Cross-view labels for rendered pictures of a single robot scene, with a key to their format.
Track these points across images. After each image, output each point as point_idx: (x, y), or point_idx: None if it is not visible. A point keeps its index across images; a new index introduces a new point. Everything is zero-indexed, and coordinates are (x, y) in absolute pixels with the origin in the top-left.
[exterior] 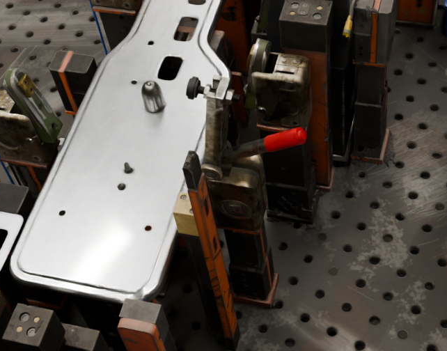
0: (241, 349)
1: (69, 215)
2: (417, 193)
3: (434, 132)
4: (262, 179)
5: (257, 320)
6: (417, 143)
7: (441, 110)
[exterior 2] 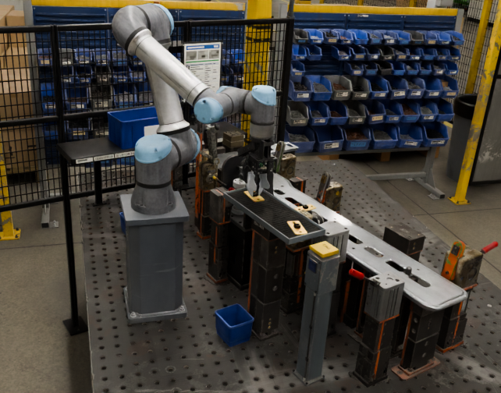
0: (193, 225)
1: None
2: (184, 274)
3: (199, 292)
4: (202, 172)
5: (196, 231)
6: (201, 286)
7: (204, 299)
